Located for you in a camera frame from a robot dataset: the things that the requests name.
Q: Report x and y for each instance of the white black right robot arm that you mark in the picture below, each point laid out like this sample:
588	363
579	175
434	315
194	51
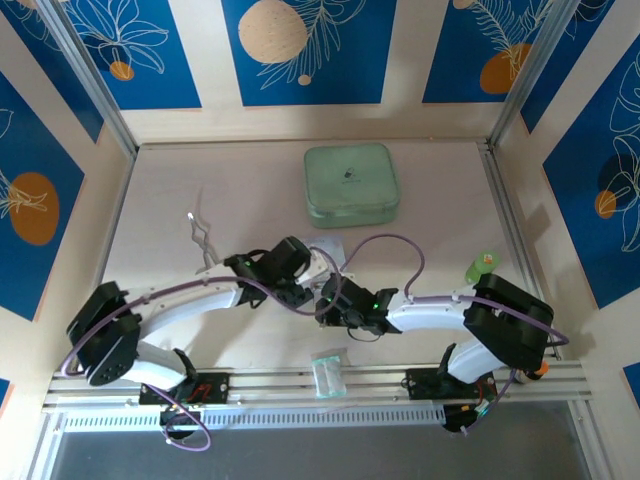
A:
430	315

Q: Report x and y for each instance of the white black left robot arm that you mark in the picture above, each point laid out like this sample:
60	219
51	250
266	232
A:
200	305

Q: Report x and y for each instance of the clear plastic bag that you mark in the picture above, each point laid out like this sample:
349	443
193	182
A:
332	247
328	377

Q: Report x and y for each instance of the mint green zip case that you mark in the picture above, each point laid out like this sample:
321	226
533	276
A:
350	180

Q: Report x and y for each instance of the green bottle orange label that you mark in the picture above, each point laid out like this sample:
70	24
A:
482	265

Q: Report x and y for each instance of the white bottle orange cap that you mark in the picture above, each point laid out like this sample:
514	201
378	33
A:
541	369

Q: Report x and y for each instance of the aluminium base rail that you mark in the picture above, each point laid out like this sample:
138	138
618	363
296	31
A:
275	372

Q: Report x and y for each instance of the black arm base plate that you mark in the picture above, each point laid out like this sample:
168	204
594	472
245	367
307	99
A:
220	387
420	382

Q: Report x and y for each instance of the aluminium table side rail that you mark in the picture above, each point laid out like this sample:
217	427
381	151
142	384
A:
508	210

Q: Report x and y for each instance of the aluminium frame post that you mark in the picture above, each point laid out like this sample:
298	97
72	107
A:
90	75
525	70

